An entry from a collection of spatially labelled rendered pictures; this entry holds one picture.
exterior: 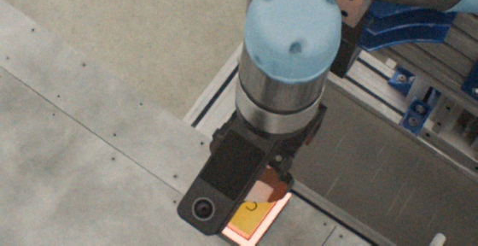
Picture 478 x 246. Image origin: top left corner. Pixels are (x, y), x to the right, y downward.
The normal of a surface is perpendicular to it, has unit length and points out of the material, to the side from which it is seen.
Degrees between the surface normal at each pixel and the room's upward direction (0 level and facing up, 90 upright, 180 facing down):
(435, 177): 0
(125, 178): 0
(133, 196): 0
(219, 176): 29
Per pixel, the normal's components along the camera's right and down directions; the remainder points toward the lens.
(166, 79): 0.06, -0.41
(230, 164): -0.26, -0.04
